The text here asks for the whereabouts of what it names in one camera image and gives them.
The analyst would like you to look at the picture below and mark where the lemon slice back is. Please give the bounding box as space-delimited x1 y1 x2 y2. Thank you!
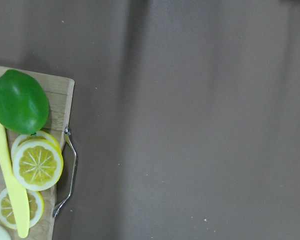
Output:
0 188 45 230

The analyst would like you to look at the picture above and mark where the metal cutting board handle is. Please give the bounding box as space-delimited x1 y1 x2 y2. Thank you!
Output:
52 126 79 219

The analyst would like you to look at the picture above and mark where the green lime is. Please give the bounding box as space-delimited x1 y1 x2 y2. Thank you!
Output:
0 69 50 135

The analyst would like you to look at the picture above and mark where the yellow plastic knife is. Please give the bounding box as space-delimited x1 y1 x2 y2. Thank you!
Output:
0 123 30 239

